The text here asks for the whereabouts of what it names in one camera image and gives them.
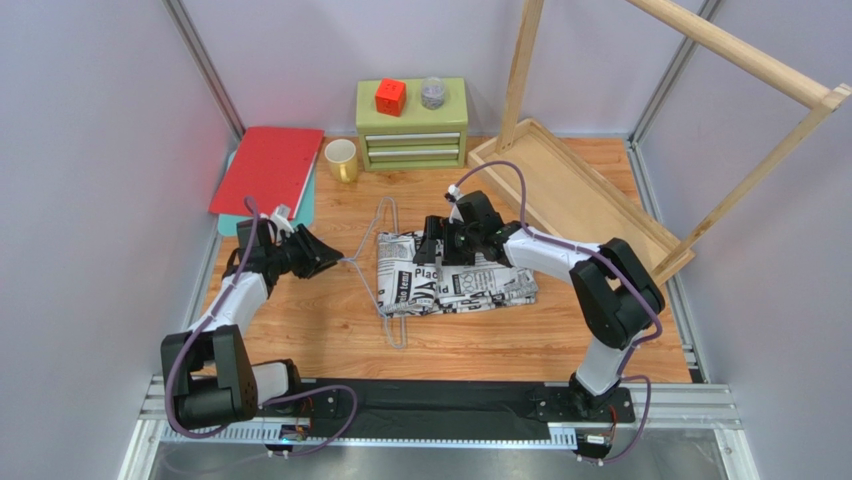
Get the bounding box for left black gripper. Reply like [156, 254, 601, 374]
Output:
[267, 223, 344, 279]

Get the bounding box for blue wire hanger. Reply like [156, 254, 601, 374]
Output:
[342, 196, 408, 350]

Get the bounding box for newspaper print trousers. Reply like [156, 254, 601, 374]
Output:
[378, 231, 539, 318]

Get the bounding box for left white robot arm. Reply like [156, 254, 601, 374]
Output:
[160, 218, 343, 438]

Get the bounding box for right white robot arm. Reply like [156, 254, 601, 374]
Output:
[413, 191, 665, 419]

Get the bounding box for teal cutting board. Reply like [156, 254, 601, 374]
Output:
[209, 144, 319, 237]

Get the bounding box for red board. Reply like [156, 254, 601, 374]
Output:
[209, 126, 324, 219]

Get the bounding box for green drawer cabinet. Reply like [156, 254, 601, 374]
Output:
[355, 77, 468, 171]

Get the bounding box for yellow mug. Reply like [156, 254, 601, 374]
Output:
[323, 139, 359, 184]

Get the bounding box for wooden clothes rack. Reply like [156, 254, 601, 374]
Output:
[467, 0, 852, 286]

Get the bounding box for clear glass jar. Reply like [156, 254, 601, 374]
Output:
[420, 76, 446, 110]

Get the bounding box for red cube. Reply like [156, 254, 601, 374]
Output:
[374, 78, 408, 117]

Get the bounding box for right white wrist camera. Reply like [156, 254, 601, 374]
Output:
[445, 184, 463, 223]

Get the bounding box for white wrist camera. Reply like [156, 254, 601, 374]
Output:
[445, 184, 463, 223]
[266, 204, 294, 236]

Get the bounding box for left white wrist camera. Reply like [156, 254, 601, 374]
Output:
[266, 204, 294, 236]

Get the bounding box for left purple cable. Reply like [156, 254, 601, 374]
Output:
[163, 194, 359, 459]

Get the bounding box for purple cable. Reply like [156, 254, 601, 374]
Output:
[447, 160, 664, 465]
[163, 194, 359, 459]

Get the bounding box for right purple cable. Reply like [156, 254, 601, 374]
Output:
[447, 160, 664, 465]

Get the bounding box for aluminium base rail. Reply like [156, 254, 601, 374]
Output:
[120, 377, 758, 479]

